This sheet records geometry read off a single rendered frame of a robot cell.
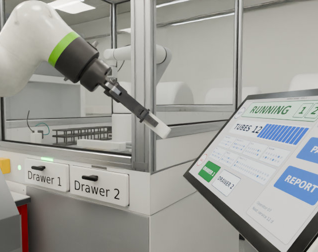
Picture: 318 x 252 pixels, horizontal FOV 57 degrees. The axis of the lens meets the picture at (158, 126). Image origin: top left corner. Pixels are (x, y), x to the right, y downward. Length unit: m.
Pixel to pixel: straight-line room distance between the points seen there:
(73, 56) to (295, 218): 0.51
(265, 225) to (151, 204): 0.59
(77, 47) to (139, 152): 0.46
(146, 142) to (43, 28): 0.49
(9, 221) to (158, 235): 0.48
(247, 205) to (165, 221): 0.62
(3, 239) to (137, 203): 0.41
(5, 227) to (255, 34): 3.76
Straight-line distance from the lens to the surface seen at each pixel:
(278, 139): 0.60
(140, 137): 0.98
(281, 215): 0.47
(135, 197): 1.04
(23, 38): 0.68
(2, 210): 0.94
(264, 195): 0.52
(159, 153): 1.01
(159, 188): 1.04
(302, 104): 0.64
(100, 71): 0.66
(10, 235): 0.96
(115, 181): 1.06
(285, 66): 4.02
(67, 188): 1.27
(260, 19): 4.22
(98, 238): 1.22
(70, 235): 1.34
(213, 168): 0.73
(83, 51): 0.66
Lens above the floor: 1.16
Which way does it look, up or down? 4 degrees down
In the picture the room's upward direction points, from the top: straight up
